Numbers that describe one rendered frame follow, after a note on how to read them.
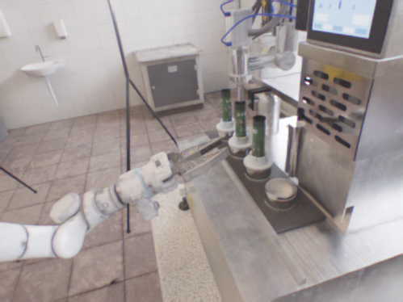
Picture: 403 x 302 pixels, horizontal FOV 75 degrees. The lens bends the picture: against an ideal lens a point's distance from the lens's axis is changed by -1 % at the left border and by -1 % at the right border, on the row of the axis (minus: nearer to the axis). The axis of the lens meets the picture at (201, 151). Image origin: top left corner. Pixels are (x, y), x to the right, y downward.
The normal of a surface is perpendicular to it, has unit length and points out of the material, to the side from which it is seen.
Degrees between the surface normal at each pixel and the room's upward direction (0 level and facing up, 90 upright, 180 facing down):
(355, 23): 90
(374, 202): 90
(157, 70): 90
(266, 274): 0
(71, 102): 90
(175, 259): 0
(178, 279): 0
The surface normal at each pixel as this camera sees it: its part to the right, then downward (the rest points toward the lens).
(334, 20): -0.96, 0.22
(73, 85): 0.27, 0.48
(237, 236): -0.09, -0.85
